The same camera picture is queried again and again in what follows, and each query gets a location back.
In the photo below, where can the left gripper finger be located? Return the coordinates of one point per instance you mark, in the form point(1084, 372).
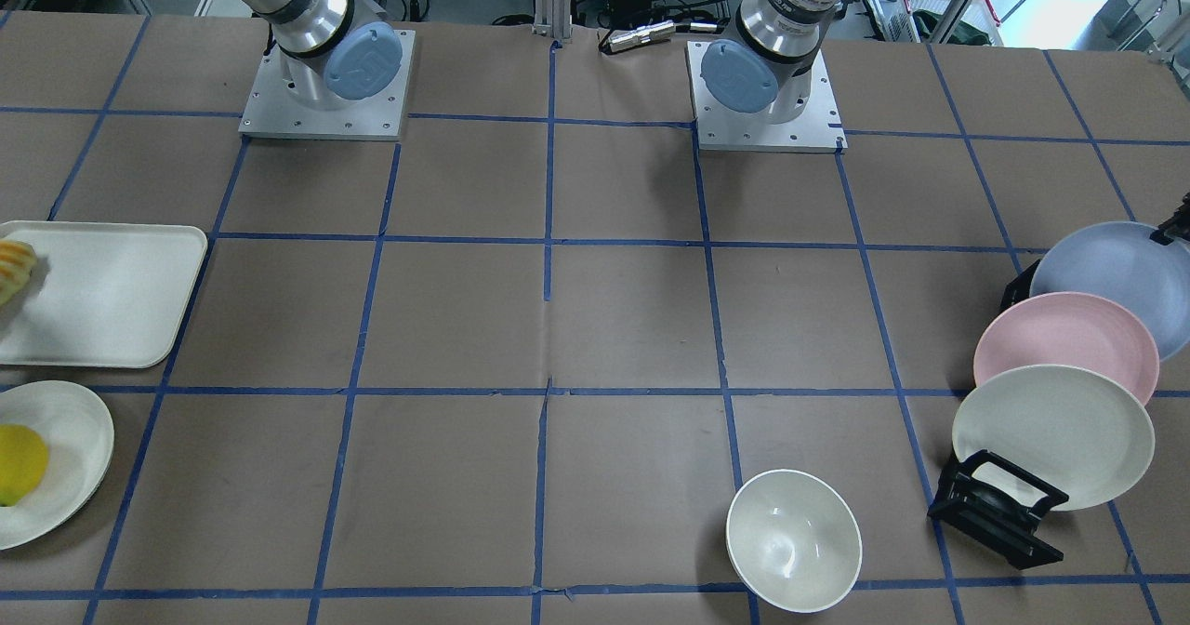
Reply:
point(1175, 228)

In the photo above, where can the blue plate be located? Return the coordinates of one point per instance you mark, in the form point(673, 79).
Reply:
point(1119, 261)

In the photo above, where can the yellow bread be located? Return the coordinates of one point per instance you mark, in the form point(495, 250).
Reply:
point(18, 260)

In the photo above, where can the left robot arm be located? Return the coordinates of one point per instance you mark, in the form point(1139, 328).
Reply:
point(960, 148)

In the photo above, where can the pink plate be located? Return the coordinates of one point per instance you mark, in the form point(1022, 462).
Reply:
point(1073, 329)

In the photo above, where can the cream white plate in rack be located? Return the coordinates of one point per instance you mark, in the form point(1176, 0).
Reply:
point(1072, 428)

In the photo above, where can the black plate rack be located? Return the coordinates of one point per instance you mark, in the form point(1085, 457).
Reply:
point(987, 513)

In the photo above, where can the cream plate with lemon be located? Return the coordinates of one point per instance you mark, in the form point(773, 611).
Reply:
point(77, 427)

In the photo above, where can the cream white bowl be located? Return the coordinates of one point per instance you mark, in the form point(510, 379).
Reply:
point(793, 541)

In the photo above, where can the cream white tray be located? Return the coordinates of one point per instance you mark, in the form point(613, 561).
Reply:
point(103, 295)

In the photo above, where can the yellow lemon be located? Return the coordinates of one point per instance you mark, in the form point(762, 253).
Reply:
point(24, 460)

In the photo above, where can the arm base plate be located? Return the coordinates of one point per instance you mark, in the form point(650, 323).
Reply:
point(288, 101)
point(804, 117)

